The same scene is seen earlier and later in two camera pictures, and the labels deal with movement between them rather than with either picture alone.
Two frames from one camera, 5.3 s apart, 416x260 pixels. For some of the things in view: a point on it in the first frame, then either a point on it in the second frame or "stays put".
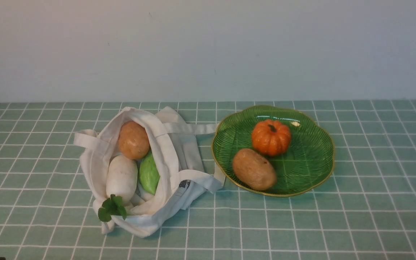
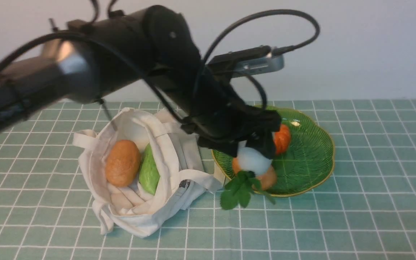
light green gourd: (149, 174) stays put
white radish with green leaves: (121, 182) to (251, 161)
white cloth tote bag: (183, 180) stays put
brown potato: (134, 141) to (122, 163)
